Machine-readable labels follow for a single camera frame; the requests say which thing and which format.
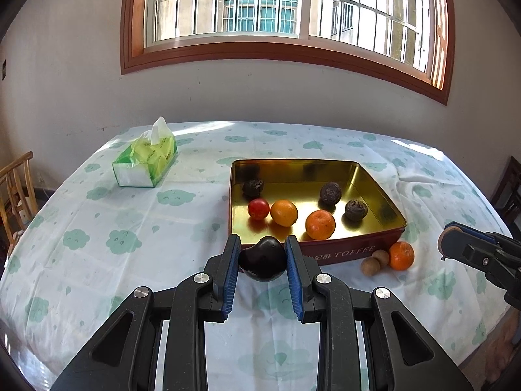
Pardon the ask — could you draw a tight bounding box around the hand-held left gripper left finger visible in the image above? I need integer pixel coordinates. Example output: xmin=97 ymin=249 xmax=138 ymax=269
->
xmin=51 ymin=234 xmax=243 ymax=391

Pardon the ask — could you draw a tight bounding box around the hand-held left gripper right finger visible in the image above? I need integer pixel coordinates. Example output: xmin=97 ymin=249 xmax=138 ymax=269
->
xmin=284 ymin=235 xmax=475 ymax=391

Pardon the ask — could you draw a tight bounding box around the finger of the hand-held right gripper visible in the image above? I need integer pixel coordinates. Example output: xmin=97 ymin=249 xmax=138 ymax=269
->
xmin=444 ymin=220 xmax=521 ymax=249
xmin=437 ymin=228 xmax=521 ymax=307

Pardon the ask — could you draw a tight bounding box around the dark smooth fruit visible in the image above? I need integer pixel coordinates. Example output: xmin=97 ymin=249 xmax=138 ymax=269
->
xmin=238 ymin=236 xmax=286 ymax=282

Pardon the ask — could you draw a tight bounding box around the large orange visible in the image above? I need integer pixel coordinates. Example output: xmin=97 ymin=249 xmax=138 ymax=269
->
xmin=305 ymin=209 xmax=337 ymax=241

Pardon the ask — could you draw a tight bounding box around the dark wrinkled passion fruit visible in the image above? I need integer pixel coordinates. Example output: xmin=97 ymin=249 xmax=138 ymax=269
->
xmin=319 ymin=182 xmax=343 ymax=205
xmin=345 ymin=199 xmax=369 ymax=222
xmin=243 ymin=179 xmax=265 ymax=199

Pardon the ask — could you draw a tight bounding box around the gold and red tin box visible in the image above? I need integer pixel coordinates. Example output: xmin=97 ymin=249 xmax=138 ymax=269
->
xmin=229 ymin=159 xmax=408 ymax=265

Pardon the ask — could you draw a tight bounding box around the dark wooden chair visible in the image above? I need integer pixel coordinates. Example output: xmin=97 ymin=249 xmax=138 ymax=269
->
xmin=490 ymin=155 xmax=521 ymax=229

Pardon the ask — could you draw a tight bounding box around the small orange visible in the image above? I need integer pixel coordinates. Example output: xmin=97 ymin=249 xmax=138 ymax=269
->
xmin=388 ymin=241 xmax=415 ymax=271

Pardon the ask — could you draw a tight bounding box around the red cherry tomato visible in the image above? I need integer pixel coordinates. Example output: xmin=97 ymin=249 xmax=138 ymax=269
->
xmin=248 ymin=198 xmax=270 ymax=221

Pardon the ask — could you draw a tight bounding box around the white cloud print tablecloth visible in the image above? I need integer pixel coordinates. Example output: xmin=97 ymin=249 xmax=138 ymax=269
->
xmin=0 ymin=120 xmax=515 ymax=391

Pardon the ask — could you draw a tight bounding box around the green tissue pack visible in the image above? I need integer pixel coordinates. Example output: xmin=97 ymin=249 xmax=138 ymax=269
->
xmin=112 ymin=116 xmax=178 ymax=188

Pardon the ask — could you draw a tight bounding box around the brown framed barred window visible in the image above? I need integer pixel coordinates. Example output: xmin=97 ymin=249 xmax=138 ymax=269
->
xmin=121 ymin=0 xmax=456 ymax=107

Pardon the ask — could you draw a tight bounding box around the light wooden chair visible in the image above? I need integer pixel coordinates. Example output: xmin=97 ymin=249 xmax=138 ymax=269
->
xmin=0 ymin=151 xmax=39 ymax=237

